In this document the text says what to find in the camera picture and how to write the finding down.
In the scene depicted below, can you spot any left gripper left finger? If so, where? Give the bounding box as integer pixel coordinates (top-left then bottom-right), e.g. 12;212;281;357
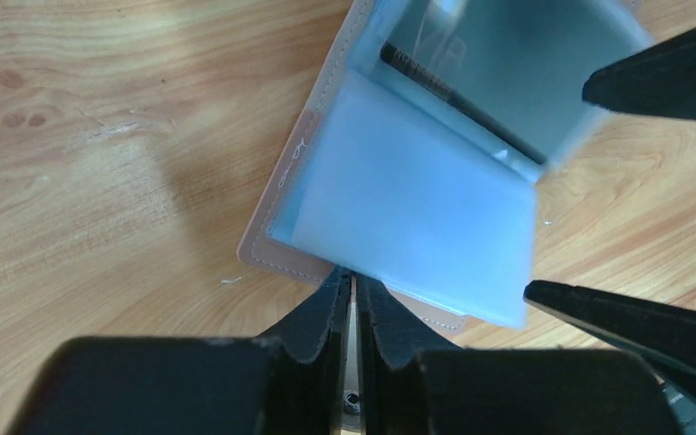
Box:
8;268;351;434

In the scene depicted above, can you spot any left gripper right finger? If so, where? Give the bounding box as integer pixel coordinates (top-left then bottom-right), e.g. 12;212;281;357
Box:
355;275;681;434

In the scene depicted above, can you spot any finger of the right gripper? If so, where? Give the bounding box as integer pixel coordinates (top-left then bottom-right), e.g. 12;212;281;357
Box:
524;280;696;404
582;27;696;121

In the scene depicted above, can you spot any pink leather card holder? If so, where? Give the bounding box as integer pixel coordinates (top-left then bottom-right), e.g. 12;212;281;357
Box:
237;1;652;331

